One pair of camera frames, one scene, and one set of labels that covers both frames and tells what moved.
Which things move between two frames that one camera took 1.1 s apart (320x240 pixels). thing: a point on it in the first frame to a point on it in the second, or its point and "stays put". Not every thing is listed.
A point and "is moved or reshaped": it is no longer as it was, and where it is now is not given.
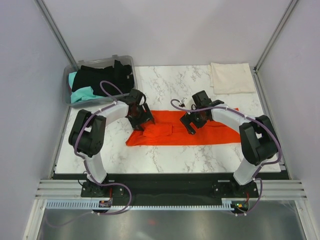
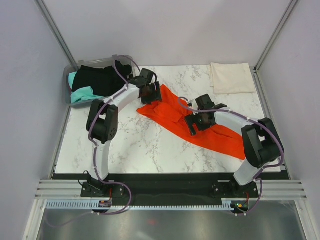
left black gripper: x=146 y=116 to x=156 y=96
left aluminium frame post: x=51 y=23 stays put
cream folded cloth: x=229 y=78 stays put
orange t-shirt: x=168 y=129 is moved or reshaped
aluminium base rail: x=267 y=189 stays put
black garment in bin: x=90 y=77 stays put
